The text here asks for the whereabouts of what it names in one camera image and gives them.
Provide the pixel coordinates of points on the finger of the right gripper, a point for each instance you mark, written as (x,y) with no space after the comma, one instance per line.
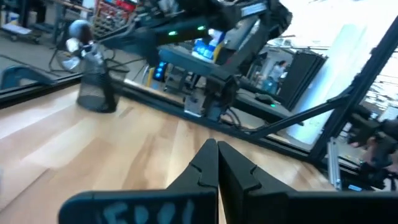
(122,40)

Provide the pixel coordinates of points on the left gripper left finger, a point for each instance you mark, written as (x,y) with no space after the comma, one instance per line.
(203,171)

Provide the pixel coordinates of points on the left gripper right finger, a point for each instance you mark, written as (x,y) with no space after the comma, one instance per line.
(236,180)

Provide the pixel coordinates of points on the person's forearm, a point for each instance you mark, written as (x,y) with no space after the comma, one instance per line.
(373,152)

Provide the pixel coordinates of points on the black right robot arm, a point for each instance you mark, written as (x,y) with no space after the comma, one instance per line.
(186,35)

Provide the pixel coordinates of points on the device with blue lights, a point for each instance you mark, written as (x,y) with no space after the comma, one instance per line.
(160,70)

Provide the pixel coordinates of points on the red parts bin shelf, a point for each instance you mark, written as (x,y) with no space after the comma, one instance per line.
(109,12)

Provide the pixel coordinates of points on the dark grey cart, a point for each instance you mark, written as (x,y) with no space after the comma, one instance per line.
(186,62)

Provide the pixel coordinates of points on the white bulb chrome lamp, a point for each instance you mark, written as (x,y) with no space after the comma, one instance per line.
(77,29)

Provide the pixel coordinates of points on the black mesh pencil cup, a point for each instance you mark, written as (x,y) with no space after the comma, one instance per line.
(96,93)

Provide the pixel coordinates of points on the silver aluminium extrusion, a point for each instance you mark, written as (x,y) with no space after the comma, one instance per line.
(334,165)

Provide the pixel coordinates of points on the blue chair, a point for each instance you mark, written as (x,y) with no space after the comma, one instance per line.
(18,73)

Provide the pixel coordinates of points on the person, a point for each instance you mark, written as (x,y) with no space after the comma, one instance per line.
(276,74)

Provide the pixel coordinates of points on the black folding partition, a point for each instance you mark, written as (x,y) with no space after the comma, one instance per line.
(303,81)

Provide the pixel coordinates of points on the black aluminium table frame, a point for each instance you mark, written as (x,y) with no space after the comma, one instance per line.
(357,90)

